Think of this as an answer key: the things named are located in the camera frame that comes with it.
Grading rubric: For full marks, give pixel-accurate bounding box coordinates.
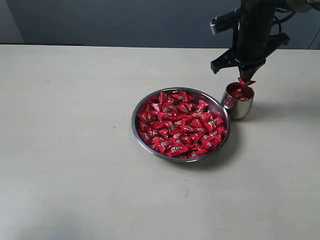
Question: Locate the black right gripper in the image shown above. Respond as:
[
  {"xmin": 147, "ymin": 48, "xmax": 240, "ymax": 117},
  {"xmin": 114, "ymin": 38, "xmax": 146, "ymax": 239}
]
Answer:
[{"xmin": 211, "ymin": 0, "xmax": 289, "ymax": 83}]

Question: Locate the red candy inside cup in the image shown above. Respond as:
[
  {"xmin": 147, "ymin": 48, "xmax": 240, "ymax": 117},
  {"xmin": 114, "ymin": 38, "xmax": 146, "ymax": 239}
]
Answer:
[{"xmin": 230, "ymin": 88, "xmax": 249, "ymax": 101}]

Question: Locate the small steel cup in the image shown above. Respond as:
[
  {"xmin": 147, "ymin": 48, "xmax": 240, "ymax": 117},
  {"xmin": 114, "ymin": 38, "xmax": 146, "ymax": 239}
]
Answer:
[{"xmin": 221, "ymin": 82, "xmax": 255, "ymax": 120}]

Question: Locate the round steel bowl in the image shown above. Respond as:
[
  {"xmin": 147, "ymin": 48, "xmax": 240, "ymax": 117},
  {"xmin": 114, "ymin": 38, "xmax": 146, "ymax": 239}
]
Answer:
[{"xmin": 131, "ymin": 87, "xmax": 230, "ymax": 163}]

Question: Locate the red wrapped candy front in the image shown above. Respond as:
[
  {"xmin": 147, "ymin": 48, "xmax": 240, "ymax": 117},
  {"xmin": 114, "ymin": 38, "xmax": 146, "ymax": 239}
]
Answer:
[{"xmin": 166, "ymin": 144, "xmax": 189, "ymax": 158}]

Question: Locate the red wrapped candy front-left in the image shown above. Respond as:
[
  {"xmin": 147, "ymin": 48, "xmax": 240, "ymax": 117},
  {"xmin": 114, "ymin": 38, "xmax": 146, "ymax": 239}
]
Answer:
[{"xmin": 151, "ymin": 137, "xmax": 177, "ymax": 153}]

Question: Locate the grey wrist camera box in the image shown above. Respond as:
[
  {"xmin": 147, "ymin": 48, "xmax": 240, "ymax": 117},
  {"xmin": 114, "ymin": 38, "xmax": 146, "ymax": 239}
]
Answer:
[{"xmin": 209, "ymin": 9, "xmax": 241, "ymax": 35}]

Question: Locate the black camera cable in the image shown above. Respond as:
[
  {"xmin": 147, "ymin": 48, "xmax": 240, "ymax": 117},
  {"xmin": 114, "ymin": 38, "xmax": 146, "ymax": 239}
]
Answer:
[{"xmin": 271, "ymin": 0, "xmax": 297, "ymax": 38}]

